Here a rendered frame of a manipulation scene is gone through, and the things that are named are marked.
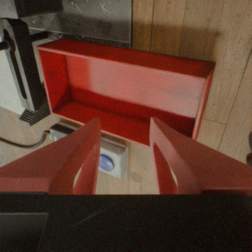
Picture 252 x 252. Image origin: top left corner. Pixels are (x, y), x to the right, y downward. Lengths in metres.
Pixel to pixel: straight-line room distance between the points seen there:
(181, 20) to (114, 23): 0.10
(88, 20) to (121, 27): 0.06
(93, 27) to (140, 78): 0.10
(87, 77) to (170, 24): 0.17
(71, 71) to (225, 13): 0.26
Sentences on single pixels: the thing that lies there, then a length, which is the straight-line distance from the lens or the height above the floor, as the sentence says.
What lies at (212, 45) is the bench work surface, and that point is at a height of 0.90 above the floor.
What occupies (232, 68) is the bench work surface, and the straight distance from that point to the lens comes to 0.30.
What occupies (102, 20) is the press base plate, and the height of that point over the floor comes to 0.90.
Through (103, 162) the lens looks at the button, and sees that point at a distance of 0.43.
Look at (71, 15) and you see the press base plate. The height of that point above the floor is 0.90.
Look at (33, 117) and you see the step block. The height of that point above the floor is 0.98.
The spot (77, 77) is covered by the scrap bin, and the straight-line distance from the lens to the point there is 0.41.
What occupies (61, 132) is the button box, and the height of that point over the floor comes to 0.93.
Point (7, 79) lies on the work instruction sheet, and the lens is 0.59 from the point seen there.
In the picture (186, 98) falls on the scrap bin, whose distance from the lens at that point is 0.32.
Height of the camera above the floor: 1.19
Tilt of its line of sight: 46 degrees down
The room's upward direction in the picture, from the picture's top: 136 degrees counter-clockwise
